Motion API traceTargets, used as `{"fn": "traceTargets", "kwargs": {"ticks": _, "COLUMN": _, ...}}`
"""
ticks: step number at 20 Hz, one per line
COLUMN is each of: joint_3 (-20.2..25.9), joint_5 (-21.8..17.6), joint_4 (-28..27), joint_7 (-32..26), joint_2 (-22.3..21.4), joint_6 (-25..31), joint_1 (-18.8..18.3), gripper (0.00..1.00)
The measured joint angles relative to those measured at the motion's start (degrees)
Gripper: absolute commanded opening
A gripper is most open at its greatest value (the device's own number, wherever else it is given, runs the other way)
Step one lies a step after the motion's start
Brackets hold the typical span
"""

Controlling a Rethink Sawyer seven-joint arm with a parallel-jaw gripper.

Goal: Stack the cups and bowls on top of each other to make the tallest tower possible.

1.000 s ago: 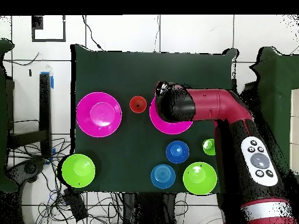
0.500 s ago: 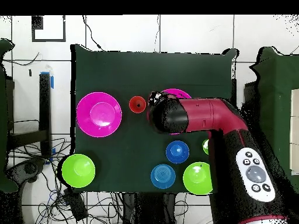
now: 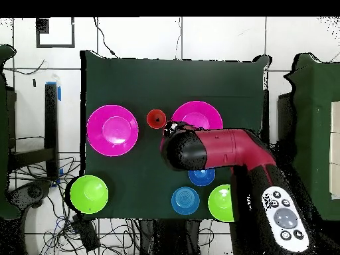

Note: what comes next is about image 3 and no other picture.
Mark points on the dark green tablecloth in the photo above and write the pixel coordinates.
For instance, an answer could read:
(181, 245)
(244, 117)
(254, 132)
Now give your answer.
(172, 79)

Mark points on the light blue plastic bowl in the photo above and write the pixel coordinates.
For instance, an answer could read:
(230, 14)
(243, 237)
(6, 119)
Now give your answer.
(185, 201)

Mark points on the white box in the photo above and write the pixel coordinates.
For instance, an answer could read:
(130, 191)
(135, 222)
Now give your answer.
(335, 148)

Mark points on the red plastic cup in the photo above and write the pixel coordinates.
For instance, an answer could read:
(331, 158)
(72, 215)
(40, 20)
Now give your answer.
(152, 119)

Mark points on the black power adapter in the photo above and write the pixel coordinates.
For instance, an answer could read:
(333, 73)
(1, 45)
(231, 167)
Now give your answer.
(87, 235)

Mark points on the dark blue plastic bowl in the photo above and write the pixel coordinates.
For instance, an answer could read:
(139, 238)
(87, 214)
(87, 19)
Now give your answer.
(202, 178)

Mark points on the black square frame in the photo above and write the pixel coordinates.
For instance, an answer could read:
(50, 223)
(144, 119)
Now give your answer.
(55, 46)

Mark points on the pink plastic bowl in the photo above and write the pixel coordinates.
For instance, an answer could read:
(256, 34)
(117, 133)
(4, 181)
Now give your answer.
(198, 114)
(112, 130)

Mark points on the black metal stand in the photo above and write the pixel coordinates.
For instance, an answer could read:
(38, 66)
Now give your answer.
(50, 127)

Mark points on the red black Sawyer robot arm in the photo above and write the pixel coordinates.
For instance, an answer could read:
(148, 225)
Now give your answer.
(225, 148)

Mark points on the green clothed side table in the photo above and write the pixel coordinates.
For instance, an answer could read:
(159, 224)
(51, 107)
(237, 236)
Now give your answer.
(4, 132)
(313, 106)

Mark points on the green plastic bowl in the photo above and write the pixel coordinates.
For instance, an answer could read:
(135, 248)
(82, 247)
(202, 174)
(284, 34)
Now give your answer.
(89, 194)
(219, 204)

